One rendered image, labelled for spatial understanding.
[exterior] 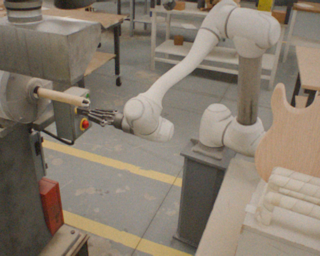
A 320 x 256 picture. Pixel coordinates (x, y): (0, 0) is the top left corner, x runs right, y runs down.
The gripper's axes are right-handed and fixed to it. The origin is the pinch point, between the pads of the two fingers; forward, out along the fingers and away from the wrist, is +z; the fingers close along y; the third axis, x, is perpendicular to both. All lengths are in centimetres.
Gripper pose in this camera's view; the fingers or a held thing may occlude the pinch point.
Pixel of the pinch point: (84, 111)
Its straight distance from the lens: 151.0
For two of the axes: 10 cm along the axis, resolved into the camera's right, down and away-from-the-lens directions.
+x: 0.5, -8.6, -5.0
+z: -9.3, -2.2, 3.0
